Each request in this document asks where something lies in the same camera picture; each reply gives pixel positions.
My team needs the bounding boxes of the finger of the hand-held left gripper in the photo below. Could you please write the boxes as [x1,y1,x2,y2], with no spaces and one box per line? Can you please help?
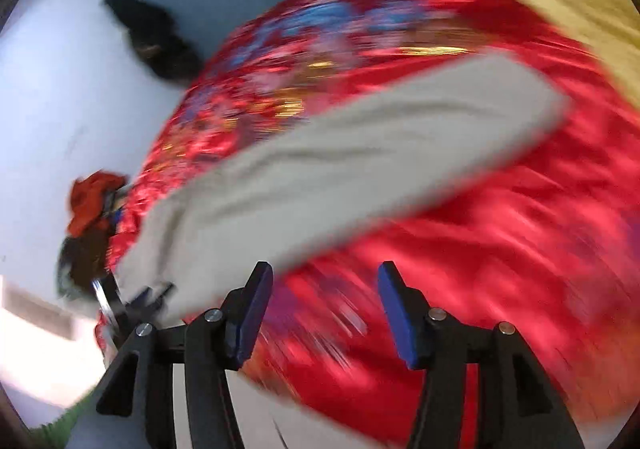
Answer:
[122,280,175,322]

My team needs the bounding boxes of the brown cardboard box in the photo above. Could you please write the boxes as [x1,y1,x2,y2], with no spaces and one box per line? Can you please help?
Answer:
[56,226,113,302]

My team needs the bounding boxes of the black hanging garment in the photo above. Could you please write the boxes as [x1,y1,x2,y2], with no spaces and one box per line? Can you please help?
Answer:
[102,0,206,82]

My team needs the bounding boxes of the red floral satin blanket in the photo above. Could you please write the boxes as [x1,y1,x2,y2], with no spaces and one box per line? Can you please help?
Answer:
[95,0,640,447]

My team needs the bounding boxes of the beige pants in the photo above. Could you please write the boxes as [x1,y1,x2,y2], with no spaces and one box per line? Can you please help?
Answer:
[112,52,571,330]

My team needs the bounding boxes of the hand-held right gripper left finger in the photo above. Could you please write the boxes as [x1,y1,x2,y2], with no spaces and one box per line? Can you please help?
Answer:
[95,260,275,449]

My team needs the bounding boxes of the red cloth pile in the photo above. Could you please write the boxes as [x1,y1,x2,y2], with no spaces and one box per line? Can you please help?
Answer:
[66,170,128,239]

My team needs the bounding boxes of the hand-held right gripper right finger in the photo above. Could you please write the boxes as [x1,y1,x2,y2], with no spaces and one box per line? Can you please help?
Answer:
[377,260,586,449]

